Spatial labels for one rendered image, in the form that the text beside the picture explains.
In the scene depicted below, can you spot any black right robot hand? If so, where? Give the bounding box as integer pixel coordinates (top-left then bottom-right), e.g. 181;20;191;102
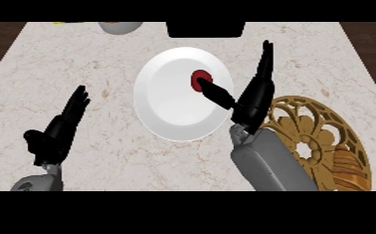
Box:
195;39;276;135

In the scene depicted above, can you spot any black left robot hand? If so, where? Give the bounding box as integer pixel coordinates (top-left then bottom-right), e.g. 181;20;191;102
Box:
23;85;94;167

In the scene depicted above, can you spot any red tomato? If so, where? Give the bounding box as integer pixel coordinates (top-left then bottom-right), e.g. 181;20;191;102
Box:
189;69;215;93

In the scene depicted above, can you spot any golden ornate round placemat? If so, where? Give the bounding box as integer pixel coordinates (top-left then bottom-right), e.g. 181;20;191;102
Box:
260;95;374;192

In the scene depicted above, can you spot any grey bowl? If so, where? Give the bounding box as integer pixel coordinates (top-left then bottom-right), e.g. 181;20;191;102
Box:
98;22;145;35

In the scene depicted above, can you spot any black box appliance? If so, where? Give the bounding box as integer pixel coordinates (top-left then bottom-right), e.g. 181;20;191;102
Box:
166;22;247;39

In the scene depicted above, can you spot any brown striped croissant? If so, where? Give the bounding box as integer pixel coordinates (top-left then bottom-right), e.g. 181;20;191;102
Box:
332;143;371;192

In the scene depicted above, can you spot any white round plate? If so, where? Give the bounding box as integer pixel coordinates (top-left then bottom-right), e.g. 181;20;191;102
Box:
133;46;235;142

